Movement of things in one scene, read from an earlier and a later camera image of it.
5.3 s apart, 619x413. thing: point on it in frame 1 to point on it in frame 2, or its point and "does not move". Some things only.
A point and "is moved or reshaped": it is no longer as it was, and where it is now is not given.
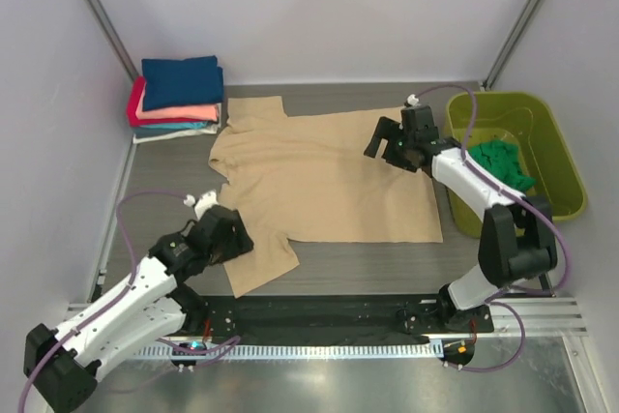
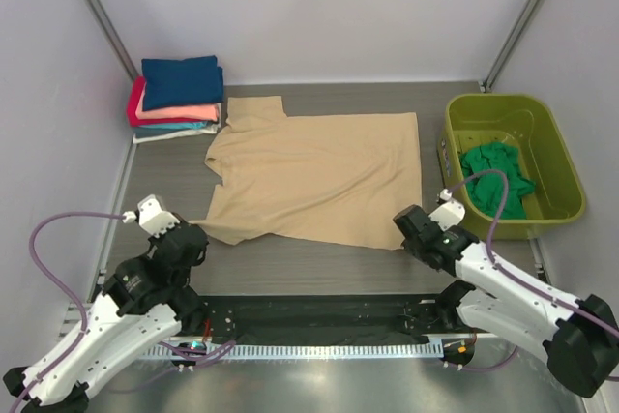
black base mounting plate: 335,319 does not move
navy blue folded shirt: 169,83 does not move
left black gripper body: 235,244 to 184,280
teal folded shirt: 149,129 does not move
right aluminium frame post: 525,16 does not move
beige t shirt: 308,177 is moved or reshaped
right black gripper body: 410,140 to 411,247
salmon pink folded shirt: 206,112 does not move
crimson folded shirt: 133,100 does not move
